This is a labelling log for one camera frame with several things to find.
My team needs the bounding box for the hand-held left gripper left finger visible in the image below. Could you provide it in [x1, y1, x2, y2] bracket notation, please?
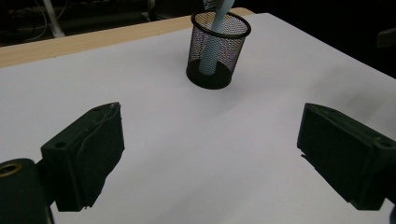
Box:
[40, 102, 126, 213]

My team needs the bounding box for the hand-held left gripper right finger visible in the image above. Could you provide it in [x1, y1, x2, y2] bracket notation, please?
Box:
[296, 102, 396, 211]

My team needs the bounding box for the black mesh pen cup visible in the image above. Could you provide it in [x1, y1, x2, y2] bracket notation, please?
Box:
[185, 8, 252, 91]

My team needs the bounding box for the light blue hairbrush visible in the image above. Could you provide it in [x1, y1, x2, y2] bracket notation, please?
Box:
[198, 0, 236, 77]

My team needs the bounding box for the white table mat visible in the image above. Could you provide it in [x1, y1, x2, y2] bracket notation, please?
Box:
[0, 12, 396, 224]

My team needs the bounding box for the bundle of floor cables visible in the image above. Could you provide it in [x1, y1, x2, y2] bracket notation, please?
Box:
[7, 0, 71, 43]

